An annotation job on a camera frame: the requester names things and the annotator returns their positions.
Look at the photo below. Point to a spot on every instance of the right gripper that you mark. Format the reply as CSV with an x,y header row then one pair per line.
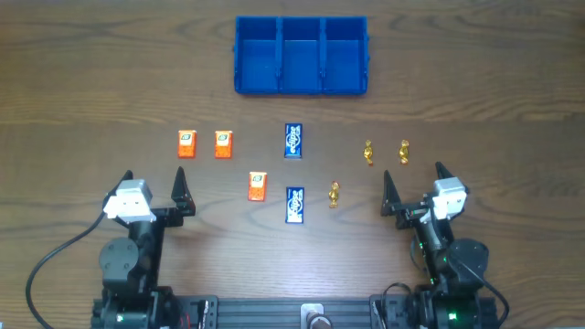
x,y
407,213

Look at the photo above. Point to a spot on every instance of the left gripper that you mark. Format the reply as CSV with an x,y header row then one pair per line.
x,y
166,216

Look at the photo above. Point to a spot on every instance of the blue candy pack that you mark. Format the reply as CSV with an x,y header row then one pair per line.
x,y
293,141
294,205

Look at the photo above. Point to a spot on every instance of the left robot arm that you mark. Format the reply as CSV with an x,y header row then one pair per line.
x,y
137,256

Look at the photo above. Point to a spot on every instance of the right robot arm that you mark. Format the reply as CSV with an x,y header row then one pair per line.
x,y
468,262

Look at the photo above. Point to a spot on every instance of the gold wrapped candy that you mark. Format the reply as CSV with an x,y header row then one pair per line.
x,y
334,194
368,153
404,152

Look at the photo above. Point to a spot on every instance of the blue tray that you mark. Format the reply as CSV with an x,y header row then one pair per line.
x,y
299,68

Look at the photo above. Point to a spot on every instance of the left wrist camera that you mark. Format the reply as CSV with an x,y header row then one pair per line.
x,y
130,201

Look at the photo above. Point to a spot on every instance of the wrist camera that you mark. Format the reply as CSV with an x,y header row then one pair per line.
x,y
130,201
450,198

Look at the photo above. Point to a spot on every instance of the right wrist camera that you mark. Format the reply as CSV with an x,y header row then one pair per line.
x,y
450,198

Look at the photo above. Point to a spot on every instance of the mounting rail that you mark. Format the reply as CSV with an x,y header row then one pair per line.
x,y
265,313

